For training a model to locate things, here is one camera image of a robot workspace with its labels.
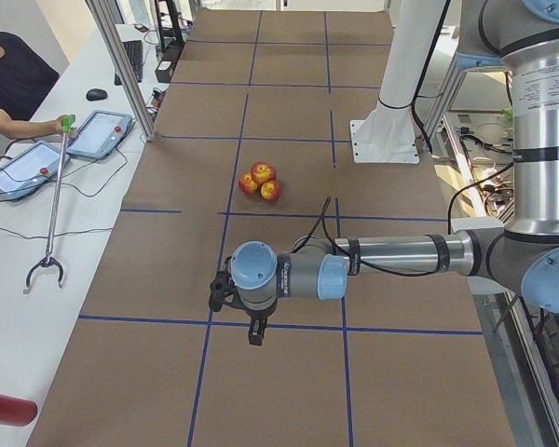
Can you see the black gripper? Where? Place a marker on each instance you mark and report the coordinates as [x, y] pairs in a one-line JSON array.
[[255, 315]]

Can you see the lone red yellow apple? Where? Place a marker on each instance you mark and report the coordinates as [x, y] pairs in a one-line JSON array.
[[262, 172]]

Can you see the person's hand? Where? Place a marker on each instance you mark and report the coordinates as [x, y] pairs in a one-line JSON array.
[[64, 125]]

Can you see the right red yellow apple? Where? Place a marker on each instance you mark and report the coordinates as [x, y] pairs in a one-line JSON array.
[[270, 190]]

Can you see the left red yellow apple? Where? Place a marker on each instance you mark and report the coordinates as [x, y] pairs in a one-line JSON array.
[[247, 184]]

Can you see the brown paper table cover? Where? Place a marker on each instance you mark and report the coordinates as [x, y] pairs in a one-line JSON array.
[[397, 362]]

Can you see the white plastic chair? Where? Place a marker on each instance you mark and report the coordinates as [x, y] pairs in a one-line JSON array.
[[479, 285]]

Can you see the far blue teach pendant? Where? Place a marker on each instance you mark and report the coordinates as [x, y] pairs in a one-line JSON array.
[[100, 134]]

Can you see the blue teach pendant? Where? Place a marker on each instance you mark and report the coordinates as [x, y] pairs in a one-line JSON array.
[[100, 134], [24, 174]]

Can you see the red cylinder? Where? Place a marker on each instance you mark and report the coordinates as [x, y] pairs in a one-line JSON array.
[[16, 412]]

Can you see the near blue teach pendant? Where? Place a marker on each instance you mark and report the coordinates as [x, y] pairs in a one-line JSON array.
[[24, 174]]

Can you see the black box with label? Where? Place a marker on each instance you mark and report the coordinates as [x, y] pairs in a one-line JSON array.
[[164, 72]]

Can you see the silver reacher grabber tool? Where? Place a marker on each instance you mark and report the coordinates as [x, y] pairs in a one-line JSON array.
[[48, 259]]

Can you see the black computer mouse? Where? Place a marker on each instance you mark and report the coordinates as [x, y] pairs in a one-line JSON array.
[[96, 94]]

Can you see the black keyboard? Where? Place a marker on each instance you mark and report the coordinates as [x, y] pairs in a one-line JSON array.
[[134, 52]]

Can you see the person in black shirt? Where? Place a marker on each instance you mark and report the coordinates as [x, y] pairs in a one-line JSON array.
[[25, 81]]

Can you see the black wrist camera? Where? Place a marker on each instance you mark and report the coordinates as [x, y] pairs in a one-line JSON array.
[[222, 291]]

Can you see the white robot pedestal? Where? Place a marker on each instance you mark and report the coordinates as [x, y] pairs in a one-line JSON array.
[[387, 134]]

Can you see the aluminium frame column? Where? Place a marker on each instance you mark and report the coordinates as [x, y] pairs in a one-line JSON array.
[[107, 27]]

